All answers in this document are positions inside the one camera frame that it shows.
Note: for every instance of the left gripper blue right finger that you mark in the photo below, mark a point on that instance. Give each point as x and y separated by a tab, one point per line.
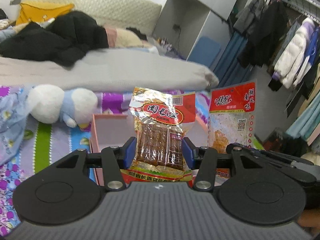
203	159

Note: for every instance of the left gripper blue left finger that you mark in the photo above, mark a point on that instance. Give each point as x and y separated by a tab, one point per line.
113	160

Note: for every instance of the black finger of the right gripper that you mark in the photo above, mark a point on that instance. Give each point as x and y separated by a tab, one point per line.
299	169

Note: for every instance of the red clear snack bag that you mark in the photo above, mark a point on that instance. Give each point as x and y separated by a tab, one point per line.
231	116

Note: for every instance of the red tofu snack bag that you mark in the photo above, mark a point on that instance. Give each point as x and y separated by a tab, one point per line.
161	122

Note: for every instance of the pink cardboard box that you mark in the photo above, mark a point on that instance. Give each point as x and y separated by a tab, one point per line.
115	130

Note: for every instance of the white blue plush toy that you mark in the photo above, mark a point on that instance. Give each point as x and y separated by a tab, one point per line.
50	104

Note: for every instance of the white puffer jacket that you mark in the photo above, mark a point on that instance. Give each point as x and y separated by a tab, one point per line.
292	57

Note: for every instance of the blue chair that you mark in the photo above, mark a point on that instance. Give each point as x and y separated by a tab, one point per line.
205	51

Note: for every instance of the blue floral plastic bag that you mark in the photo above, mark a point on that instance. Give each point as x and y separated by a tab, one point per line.
14	114

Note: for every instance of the black clothing pile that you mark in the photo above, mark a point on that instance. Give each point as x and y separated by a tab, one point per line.
64	41

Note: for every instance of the black hanging coat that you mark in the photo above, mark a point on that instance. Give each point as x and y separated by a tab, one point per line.
263	41

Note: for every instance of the cream quilted headboard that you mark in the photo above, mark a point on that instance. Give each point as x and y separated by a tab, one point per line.
139	14

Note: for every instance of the grey bedside cabinet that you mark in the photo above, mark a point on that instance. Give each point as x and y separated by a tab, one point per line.
183	22

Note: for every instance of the yellow pillow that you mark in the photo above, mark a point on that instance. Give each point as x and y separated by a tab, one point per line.
41	11

